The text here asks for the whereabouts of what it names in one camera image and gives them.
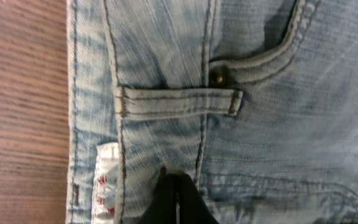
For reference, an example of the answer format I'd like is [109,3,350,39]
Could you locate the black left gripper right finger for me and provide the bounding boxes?
[177,174,218,224]

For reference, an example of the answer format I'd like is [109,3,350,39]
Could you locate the light blue denim shorts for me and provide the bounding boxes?
[65,0,358,223]

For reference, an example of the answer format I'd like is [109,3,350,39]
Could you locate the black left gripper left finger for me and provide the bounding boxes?
[138,167,177,224]

